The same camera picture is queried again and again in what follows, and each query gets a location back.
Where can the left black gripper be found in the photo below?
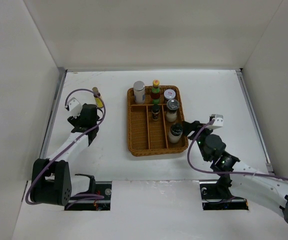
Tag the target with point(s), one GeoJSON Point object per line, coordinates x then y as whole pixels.
{"type": "Point", "coordinates": [75, 121]}

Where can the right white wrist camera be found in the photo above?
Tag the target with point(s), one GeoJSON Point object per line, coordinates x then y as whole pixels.
{"type": "Point", "coordinates": [217, 121]}

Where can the brown bottle yellow label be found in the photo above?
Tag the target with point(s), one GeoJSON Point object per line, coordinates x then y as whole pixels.
{"type": "Point", "coordinates": [97, 97]}

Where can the small dark spice jar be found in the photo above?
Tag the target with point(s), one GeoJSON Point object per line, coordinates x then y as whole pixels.
{"type": "Point", "coordinates": [155, 110]}

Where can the salt shaker silver cap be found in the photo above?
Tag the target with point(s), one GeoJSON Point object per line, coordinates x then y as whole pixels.
{"type": "Point", "coordinates": [172, 106]}

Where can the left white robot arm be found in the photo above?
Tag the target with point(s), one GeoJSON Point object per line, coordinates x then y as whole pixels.
{"type": "Point", "coordinates": [52, 183]}

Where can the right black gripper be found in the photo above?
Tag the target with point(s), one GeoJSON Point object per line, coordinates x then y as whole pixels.
{"type": "Point", "coordinates": [188, 127]}

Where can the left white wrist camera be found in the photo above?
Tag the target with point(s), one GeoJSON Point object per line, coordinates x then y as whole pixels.
{"type": "Point", "coordinates": [74, 107]}

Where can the jar with red white lid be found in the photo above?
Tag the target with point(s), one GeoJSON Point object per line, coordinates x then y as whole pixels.
{"type": "Point", "coordinates": [169, 94]}

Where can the brown wicker divided tray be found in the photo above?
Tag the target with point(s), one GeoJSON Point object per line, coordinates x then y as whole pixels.
{"type": "Point", "coordinates": [146, 136]}

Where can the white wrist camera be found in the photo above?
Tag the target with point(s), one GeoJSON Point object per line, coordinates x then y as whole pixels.
{"type": "Point", "coordinates": [217, 121]}
{"type": "Point", "coordinates": [74, 107]}

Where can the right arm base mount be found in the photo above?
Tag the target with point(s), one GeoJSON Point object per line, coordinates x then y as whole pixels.
{"type": "Point", "coordinates": [216, 196]}

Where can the red sauce bottle green label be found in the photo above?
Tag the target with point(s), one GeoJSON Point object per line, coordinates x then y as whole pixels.
{"type": "Point", "coordinates": [155, 92]}

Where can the white bottle black cap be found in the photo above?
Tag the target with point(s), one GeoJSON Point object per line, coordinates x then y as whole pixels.
{"type": "Point", "coordinates": [175, 133]}

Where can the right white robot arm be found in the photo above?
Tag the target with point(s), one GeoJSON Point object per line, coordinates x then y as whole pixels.
{"type": "Point", "coordinates": [237, 179]}

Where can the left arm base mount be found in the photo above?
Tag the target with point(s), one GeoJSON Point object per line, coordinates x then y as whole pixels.
{"type": "Point", "coordinates": [89, 194]}

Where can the white jar silver lid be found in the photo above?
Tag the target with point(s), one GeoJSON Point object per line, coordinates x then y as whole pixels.
{"type": "Point", "coordinates": [139, 92]}

